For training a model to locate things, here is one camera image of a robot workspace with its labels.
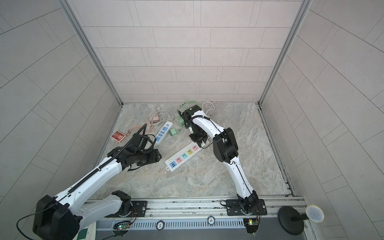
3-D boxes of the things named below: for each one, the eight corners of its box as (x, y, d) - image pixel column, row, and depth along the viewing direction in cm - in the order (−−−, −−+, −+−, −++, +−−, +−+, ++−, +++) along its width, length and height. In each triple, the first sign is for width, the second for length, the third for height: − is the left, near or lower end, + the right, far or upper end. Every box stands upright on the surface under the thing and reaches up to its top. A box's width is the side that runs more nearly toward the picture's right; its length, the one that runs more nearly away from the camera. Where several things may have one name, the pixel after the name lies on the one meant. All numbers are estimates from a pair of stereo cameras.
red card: (111, 138, 98) (109, 136, 97) (117, 132, 101) (115, 130, 100) (120, 142, 96) (118, 140, 94) (125, 136, 99) (124, 134, 97)
